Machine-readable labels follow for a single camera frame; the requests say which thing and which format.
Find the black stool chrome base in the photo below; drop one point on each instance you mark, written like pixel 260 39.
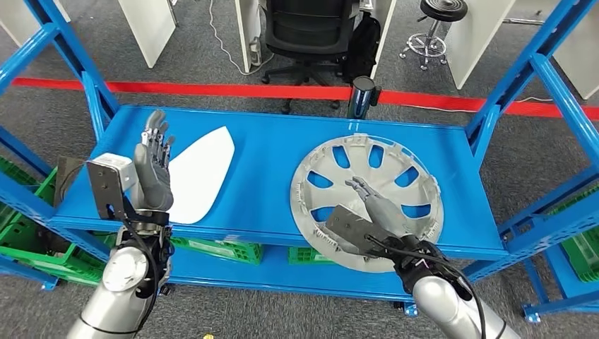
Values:
pixel 443 8

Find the folded green plastic crate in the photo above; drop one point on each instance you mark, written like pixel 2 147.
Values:
pixel 306 259
pixel 220 242
pixel 224 257
pixel 304 250

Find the black backpack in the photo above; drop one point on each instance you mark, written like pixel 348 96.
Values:
pixel 362 47

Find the white desk side panel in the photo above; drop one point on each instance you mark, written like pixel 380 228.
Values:
pixel 580 56
pixel 244 23
pixel 472 42
pixel 383 37
pixel 147 28
pixel 28 14

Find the black office chair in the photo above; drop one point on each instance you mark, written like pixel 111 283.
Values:
pixel 309 28

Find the dark shiny stanchion post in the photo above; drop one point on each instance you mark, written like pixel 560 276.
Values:
pixel 361 98

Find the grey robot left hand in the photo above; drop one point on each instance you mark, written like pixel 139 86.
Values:
pixel 154 182

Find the grey power strip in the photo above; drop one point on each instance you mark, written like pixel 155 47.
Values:
pixel 255 52

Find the blue metal shelf rack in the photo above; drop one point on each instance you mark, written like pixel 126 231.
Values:
pixel 262 178
pixel 566 306
pixel 28 273

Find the red barrier belt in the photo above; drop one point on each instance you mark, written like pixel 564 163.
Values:
pixel 187 89

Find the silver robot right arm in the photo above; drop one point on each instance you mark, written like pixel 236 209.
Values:
pixel 440 304

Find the white curved plastic panel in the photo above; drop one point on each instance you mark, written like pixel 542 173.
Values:
pixel 201 178

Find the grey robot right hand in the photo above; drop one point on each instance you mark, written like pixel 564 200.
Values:
pixel 386 210

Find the silver plastic wheel hubcap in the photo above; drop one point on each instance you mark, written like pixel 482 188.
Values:
pixel 358 159

